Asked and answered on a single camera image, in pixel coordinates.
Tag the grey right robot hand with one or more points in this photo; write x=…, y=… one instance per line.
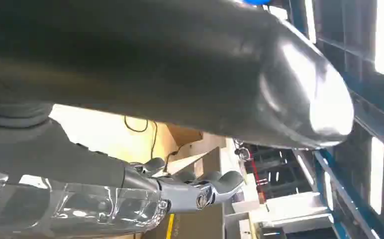
x=178, y=66

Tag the open brown cardboard box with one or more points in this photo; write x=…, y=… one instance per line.
x=208, y=161

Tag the blue round object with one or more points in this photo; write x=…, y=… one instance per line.
x=257, y=1

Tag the round silver lamp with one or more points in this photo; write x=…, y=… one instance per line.
x=243, y=154

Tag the small white box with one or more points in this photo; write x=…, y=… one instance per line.
x=238, y=226

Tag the ribbed grey right arm sleeve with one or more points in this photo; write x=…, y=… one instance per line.
x=10, y=115

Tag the clear plastic wrist guard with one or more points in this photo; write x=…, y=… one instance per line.
x=80, y=211

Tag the white flat box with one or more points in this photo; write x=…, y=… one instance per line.
x=297, y=211

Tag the blue steel beam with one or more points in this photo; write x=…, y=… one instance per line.
x=347, y=198

